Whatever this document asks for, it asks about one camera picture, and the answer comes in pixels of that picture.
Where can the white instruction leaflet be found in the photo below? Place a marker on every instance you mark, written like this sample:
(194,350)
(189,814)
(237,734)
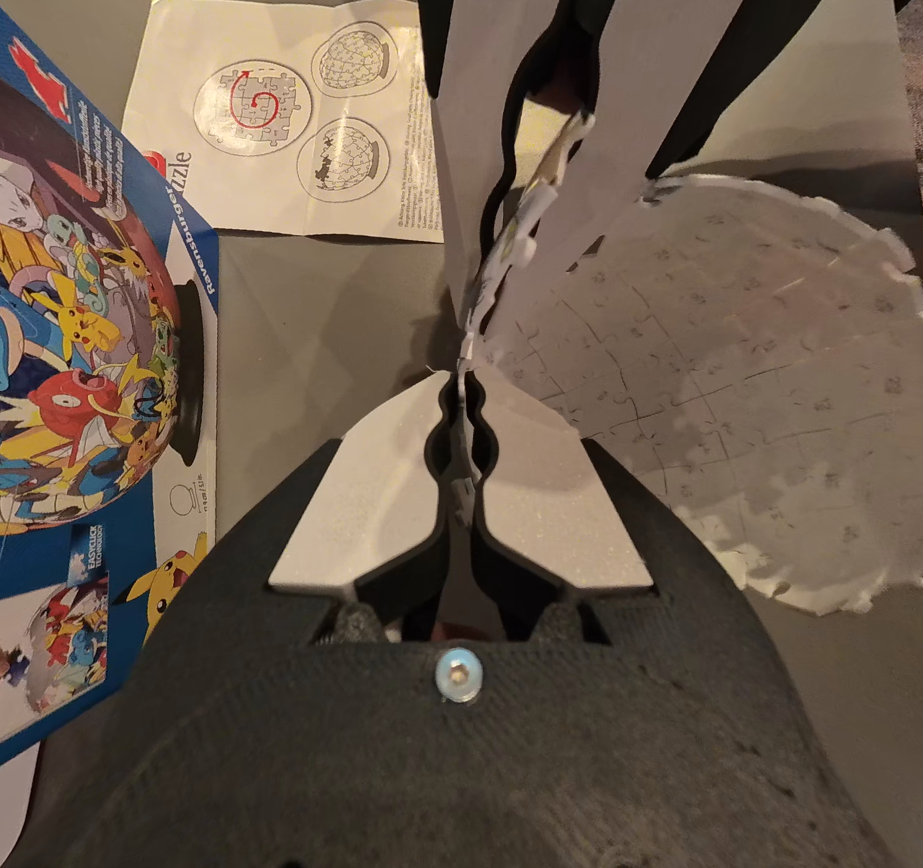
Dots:
(187,183)

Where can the partly built puzzle ball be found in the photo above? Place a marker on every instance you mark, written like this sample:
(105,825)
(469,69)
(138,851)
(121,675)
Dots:
(721,377)

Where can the colourful puzzle piece chunk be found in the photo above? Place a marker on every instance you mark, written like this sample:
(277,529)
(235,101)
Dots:
(526,211)

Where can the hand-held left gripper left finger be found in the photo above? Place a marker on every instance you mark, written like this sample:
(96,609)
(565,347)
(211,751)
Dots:
(360,514)

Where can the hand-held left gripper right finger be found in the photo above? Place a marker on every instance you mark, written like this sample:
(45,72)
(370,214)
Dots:
(562,514)

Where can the blue puzzle box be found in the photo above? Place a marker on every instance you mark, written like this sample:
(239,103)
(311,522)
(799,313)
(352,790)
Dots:
(86,341)

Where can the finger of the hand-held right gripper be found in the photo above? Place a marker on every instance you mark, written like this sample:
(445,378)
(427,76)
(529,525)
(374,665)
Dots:
(649,67)
(483,53)

